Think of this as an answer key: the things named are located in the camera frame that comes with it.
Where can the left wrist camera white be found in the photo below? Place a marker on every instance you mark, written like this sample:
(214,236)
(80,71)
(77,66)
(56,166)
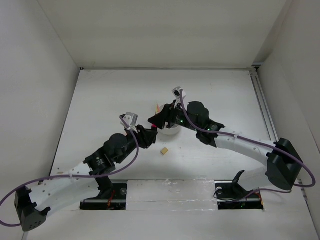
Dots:
(129,120)

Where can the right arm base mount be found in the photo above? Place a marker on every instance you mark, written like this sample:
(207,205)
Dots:
(230,195)

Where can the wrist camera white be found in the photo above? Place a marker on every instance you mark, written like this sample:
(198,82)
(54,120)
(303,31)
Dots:
(179,93)
(129,120)

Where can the tan eraser block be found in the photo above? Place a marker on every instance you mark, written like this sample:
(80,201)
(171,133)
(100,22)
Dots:
(164,151)

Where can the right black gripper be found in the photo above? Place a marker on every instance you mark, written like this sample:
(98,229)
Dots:
(168,111)

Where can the aluminium rail on right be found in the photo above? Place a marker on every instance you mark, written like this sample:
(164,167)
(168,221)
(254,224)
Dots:
(266,115)

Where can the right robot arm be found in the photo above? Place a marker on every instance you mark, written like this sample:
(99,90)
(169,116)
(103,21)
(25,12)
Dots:
(278,169)

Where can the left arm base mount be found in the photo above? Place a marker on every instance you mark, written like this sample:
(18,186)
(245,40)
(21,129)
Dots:
(112,196)

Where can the white round divided container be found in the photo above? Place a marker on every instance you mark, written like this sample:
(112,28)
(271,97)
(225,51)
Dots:
(175,129)

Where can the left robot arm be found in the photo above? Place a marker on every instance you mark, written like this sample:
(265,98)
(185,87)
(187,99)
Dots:
(89,179)

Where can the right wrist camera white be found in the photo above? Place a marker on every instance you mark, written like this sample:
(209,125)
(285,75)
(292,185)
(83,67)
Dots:
(179,93)

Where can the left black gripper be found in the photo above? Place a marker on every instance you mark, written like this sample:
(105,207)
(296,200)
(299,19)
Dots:
(144,136)

